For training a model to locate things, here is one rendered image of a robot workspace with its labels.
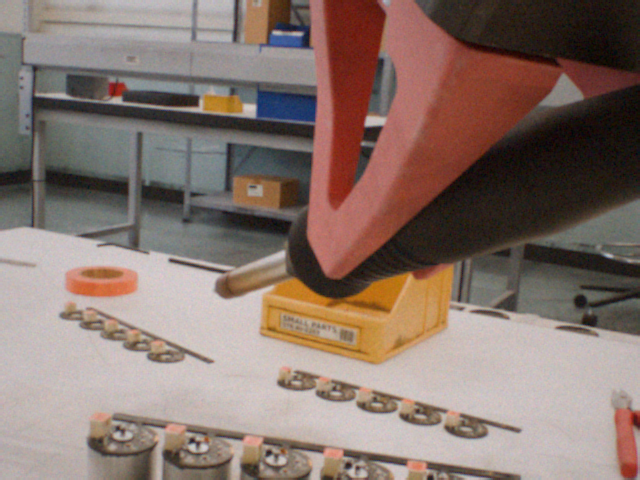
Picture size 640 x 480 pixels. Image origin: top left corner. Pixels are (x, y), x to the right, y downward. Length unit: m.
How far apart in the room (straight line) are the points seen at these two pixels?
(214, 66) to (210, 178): 2.65
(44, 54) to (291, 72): 1.04
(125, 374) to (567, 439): 0.26
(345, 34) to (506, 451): 0.35
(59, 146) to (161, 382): 5.89
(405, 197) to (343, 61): 0.03
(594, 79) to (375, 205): 0.05
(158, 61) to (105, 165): 3.03
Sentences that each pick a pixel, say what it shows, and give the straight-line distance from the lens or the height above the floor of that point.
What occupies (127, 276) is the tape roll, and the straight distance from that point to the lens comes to 0.76.
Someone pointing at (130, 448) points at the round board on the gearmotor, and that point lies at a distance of 0.32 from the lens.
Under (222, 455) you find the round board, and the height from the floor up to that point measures 0.81.
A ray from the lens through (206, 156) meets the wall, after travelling 5.66.
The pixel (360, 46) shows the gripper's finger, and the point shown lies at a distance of 0.19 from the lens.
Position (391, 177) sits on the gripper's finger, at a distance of 0.16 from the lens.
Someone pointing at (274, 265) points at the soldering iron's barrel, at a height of 0.89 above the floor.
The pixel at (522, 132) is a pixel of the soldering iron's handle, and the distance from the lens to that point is 0.16.
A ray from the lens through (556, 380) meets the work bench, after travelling 0.63.
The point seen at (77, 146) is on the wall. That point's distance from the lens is 6.31.
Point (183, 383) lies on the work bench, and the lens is 0.56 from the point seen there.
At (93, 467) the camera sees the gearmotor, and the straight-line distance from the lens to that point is 0.33.
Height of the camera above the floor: 0.95
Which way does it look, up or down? 12 degrees down
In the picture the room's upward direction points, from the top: 4 degrees clockwise
